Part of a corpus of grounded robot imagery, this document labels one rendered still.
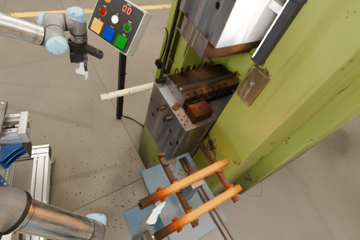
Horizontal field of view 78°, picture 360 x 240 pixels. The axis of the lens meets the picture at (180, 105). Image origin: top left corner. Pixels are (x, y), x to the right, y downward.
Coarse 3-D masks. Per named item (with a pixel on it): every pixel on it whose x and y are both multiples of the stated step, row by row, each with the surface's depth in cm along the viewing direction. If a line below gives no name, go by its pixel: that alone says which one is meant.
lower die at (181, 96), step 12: (192, 72) 137; (204, 72) 139; (216, 72) 142; (228, 72) 143; (168, 84) 132; (180, 84) 125; (204, 84) 130; (216, 84) 134; (228, 84) 137; (180, 96) 124; (192, 96) 123
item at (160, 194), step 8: (224, 160) 100; (208, 168) 96; (216, 168) 97; (192, 176) 91; (200, 176) 92; (176, 184) 88; (184, 184) 88; (160, 192) 84; (168, 192) 85; (144, 200) 80; (152, 200) 81
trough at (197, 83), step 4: (216, 76) 138; (220, 76) 141; (224, 76) 142; (228, 76) 143; (200, 80) 132; (204, 80) 134; (208, 80) 135; (212, 80) 136; (184, 84) 126; (188, 84) 128; (192, 84) 130; (196, 84) 131; (200, 84) 132; (184, 88) 126
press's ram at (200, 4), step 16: (192, 0) 94; (208, 0) 86; (224, 0) 80; (240, 0) 76; (256, 0) 80; (272, 0) 85; (192, 16) 97; (208, 16) 88; (224, 16) 81; (240, 16) 83; (256, 16) 88; (272, 16) 93; (208, 32) 91; (224, 32) 85; (240, 32) 90; (256, 32) 96
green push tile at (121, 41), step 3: (117, 36) 134; (120, 36) 134; (123, 36) 133; (117, 39) 135; (120, 39) 134; (123, 39) 133; (126, 39) 133; (117, 42) 135; (120, 42) 134; (123, 42) 134; (126, 42) 133; (117, 45) 135; (120, 45) 135; (123, 45) 134; (120, 48) 135; (123, 48) 134
